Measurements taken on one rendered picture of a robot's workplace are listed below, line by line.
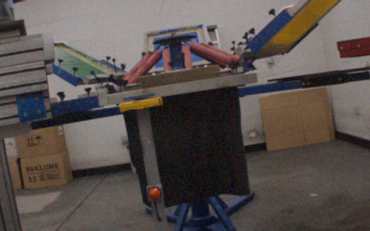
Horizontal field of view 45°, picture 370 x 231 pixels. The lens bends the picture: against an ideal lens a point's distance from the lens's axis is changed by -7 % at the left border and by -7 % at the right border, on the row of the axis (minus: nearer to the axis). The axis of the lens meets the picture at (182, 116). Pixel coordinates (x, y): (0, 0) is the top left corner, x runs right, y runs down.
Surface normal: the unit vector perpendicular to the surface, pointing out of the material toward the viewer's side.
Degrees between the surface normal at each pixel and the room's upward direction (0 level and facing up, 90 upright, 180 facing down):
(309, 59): 90
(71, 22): 90
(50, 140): 91
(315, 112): 78
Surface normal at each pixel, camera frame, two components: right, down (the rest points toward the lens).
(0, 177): 0.28, 0.00
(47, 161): 0.00, 0.04
